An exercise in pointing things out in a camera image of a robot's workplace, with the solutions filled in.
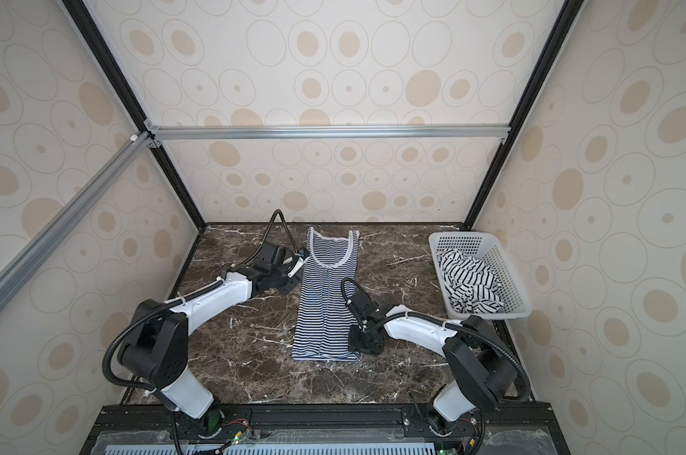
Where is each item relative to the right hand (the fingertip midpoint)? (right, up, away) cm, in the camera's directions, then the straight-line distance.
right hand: (360, 347), depth 86 cm
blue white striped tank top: (-12, +4, +4) cm, 13 cm away
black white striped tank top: (+38, +17, +9) cm, 42 cm away
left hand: (-20, +23, +6) cm, 31 cm away
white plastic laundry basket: (+48, +30, +20) cm, 60 cm away
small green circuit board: (-31, -17, -15) cm, 39 cm away
